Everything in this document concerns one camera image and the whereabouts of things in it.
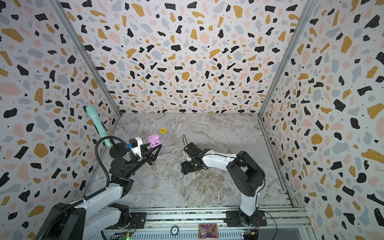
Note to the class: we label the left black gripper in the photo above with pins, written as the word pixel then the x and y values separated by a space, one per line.
pixel 147 157

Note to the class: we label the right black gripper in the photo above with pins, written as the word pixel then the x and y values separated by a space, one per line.
pixel 191 157

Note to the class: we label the pink earbud case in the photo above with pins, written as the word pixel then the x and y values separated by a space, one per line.
pixel 154 140

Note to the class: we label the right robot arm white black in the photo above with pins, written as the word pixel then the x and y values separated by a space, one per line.
pixel 246 174

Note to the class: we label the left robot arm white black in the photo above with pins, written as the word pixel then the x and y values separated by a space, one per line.
pixel 93 214

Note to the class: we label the black round microphone stand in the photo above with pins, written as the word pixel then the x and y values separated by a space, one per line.
pixel 118 150

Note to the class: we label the pink square card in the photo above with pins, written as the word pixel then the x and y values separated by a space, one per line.
pixel 208 231

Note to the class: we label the round white badge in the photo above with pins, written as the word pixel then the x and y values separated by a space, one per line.
pixel 174 230

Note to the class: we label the mint green microphone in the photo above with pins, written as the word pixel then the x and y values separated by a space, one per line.
pixel 94 116

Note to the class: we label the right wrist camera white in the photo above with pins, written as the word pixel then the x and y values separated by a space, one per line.
pixel 191 150

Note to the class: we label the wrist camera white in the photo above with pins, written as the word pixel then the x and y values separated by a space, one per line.
pixel 134 146
pixel 191 150

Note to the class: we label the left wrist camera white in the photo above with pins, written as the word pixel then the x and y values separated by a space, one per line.
pixel 134 146

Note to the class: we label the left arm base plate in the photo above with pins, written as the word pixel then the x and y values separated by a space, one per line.
pixel 131 221

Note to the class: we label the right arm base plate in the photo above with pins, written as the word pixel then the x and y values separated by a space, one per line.
pixel 239 219

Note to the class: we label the left aluminium corner post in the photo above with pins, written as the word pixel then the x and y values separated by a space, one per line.
pixel 65 21

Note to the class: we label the aluminium corner post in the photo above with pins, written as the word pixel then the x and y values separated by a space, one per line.
pixel 65 21
pixel 306 14

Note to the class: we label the right aluminium corner post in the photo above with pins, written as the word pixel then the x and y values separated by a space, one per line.
pixel 306 14

